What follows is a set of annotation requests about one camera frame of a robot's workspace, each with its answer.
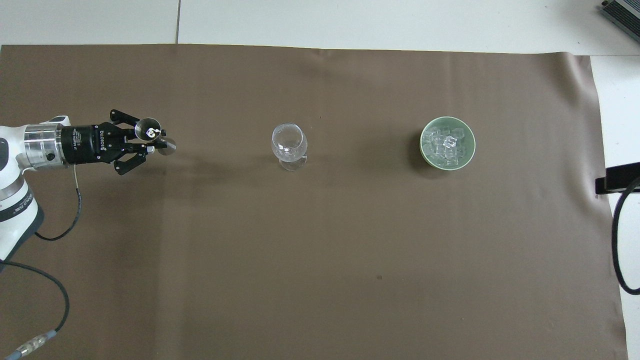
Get clear wine glass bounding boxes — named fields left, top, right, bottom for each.
left=271, top=122, right=309, bottom=172

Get green bowl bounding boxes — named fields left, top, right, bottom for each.
left=419, top=116, right=477, bottom=172

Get black cable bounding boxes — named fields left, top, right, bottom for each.
left=34, top=164, right=84, bottom=242
left=0, top=260, right=70, bottom=359
left=610, top=176, right=640, bottom=296

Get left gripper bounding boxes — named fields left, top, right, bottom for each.
left=59, top=108, right=168, bottom=177

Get grey metal box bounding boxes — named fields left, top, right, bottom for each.
left=600, top=0, right=640, bottom=44

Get black stand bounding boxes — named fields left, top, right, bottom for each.
left=594, top=162, right=640, bottom=196

